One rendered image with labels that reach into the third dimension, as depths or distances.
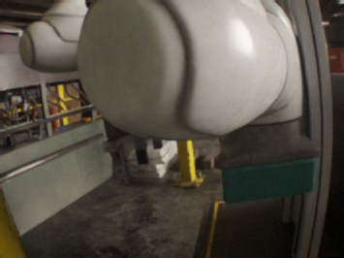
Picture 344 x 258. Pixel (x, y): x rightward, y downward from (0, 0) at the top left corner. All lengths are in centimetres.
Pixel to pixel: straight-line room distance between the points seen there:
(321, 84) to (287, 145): 21
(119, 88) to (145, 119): 3
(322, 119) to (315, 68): 11
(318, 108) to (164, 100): 44
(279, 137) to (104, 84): 28
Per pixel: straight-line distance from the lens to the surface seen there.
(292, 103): 39
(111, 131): 54
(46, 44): 44
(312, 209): 63
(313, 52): 55
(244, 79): 17
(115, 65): 17
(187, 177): 216
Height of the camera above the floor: 85
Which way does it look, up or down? 10 degrees down
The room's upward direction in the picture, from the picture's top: 8 degrees counter-clockwise
